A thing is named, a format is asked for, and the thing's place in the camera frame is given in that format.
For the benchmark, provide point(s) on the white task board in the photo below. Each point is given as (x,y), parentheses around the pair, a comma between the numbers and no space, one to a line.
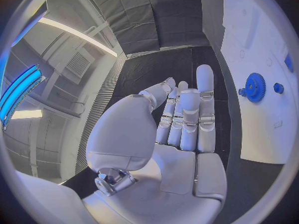
(257,130)

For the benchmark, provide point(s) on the glowing light bar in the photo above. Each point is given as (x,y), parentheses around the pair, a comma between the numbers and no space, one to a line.
(16,95)

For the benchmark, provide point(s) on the blue gear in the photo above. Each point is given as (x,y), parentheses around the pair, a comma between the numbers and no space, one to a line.
(256,89)

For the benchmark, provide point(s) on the blue block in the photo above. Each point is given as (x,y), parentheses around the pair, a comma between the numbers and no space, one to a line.
(289,62)

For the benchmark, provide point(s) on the blue peg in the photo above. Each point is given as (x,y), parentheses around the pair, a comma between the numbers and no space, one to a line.
(242,92)
(278,88)

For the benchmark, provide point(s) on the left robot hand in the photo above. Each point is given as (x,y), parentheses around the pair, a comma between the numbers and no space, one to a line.
(163,181)

